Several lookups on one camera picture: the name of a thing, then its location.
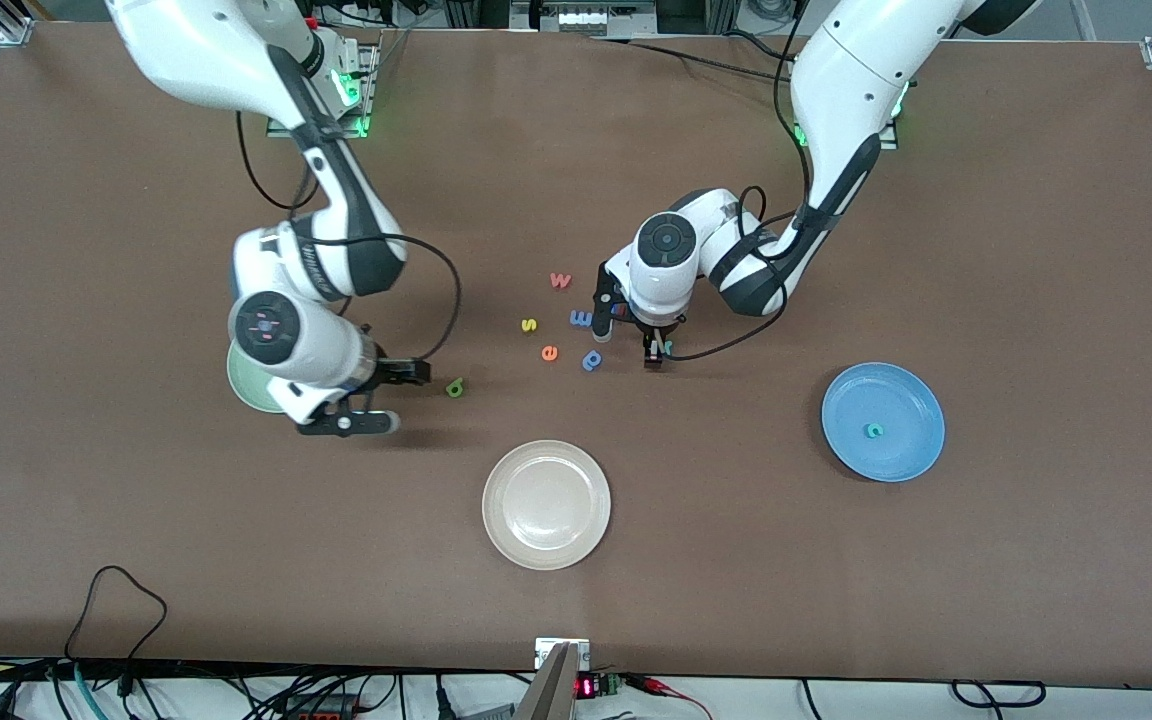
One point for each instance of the green foam letter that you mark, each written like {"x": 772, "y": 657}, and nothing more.
{"x": 454, "y": 388}

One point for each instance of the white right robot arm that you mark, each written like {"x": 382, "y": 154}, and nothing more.
{"x": 186, "y": 50}

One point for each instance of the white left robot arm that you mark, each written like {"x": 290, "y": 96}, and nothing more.
{"x": 856, "y": 70}

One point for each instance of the blue foam letter m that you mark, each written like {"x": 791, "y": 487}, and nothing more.
{"x": 581, "y": 318}

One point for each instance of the red foam letter w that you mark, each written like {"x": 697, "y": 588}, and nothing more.
{"x": 560, "y": 281}

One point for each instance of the blue foam letter p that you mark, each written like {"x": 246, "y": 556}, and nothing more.
{"x": 591, "y": 361}

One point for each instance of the light green plate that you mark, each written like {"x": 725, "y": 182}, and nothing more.
{"x": 241, "y": 385}

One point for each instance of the beige plate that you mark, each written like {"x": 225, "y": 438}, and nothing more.
{"x": 546, "y": 505}

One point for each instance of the blue plate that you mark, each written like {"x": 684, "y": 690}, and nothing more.
{"x": 896, "y": 450}

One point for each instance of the grey control box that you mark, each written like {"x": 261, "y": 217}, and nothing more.
{"x": 581, "y": 18}

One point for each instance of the red clip lead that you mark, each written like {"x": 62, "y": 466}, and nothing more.
{"x": 656, "y": 686}

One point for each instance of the red LED display module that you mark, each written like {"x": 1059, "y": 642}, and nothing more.
{"x": 586, "y": 687}

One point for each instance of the small white bracket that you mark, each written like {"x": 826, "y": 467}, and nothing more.
{"x": 546, "y": 655}

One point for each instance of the grey camera pole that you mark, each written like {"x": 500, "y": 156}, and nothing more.
{"x": 551, "y": 695}

